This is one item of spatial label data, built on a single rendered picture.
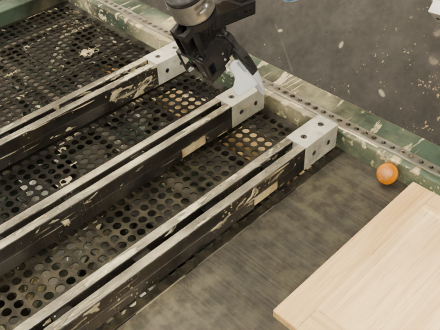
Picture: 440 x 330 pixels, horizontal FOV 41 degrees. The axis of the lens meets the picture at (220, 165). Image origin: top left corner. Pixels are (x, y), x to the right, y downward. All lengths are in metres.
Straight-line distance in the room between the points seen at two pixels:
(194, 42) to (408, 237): 0.61
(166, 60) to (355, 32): 1.07
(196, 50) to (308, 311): 0.52
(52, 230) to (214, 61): 0.52
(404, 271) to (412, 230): 0.12
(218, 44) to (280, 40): 1.69
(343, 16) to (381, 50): 0.24
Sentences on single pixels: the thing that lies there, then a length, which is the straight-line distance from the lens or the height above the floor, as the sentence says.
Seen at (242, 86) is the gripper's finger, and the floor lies 1.38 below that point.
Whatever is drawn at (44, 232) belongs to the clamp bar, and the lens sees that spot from 1.30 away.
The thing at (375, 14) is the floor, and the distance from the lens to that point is 2.56.
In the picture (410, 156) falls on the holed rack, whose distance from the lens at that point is 1.45.
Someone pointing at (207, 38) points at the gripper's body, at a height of 1.46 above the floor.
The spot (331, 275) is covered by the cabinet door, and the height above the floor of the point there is 1.16.
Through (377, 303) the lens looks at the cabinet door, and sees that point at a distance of 1.19.
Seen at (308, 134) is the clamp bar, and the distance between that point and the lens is 1.43.
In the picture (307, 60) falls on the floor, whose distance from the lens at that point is 2.63.
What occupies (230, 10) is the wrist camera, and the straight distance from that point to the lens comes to 1.05.
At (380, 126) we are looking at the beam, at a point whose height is 0.85.
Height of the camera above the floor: 2.26
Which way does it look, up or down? 55 degrees down
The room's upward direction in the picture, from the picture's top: 79 degrees counter-clockwise
